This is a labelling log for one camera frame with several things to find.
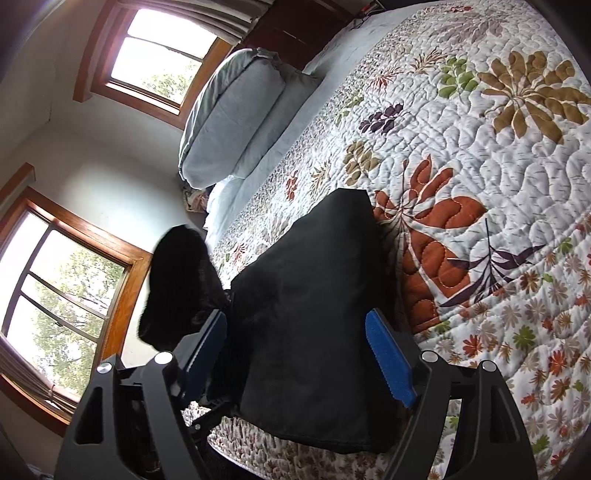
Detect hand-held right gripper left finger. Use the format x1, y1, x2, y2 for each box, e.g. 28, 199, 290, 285
54, 309, 228, 480

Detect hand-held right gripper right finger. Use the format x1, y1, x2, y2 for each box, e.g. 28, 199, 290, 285
365, 308, 539, 480

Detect black pants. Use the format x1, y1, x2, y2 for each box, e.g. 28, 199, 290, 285
139, 188, 403, 455

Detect pile of clothes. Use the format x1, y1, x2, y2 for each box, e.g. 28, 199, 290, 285
182, 185, 212, 214

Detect wooden side window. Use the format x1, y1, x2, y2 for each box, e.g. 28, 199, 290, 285
0, 161, 154, 437

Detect tied beige curtain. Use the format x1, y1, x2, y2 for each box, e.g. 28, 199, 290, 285
0, 335, 80, 417

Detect floral quilted bedspread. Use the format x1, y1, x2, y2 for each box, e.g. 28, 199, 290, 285
180, 0, 591, 480

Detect large grey pillow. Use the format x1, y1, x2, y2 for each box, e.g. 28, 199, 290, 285
178, 47, 289, 189

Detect grey-blue pillow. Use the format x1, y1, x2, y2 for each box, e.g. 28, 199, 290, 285
222, 67, 325, 182

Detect wooden window above headboard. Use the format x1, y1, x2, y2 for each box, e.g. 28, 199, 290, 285
74, 0, 237, 130

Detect light blue bed sheet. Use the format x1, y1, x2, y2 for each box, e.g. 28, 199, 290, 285
203, 0, 446, 252

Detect dark wooden headboard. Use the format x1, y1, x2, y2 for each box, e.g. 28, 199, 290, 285
242, 0, 365, 75

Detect grey curtain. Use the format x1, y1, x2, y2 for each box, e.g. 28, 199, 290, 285
115, 0, 260, 44

